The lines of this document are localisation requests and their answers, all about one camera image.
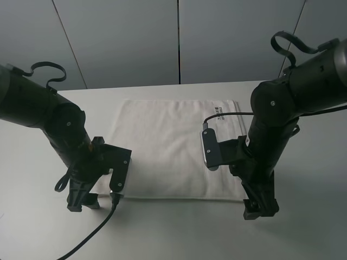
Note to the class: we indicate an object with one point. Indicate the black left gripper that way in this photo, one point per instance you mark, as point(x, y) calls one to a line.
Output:
point(84, 174)

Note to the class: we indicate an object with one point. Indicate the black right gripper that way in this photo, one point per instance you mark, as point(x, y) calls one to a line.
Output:
point(257, 178)

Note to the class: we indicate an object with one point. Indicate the white towel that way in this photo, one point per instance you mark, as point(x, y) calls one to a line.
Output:
point(167, 156)

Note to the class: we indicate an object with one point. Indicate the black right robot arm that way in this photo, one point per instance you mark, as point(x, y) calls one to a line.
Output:
point(312, 87)

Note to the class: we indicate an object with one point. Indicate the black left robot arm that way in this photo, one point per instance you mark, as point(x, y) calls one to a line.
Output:
point(28, 104)

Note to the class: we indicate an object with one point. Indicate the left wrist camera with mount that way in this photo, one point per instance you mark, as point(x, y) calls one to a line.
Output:
point(117, 159)

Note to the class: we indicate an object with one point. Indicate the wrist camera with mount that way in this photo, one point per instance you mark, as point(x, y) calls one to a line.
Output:
point(217, 153)
point(117, 159)

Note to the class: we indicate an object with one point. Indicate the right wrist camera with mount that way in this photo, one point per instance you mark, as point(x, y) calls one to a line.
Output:
point(217, 153)

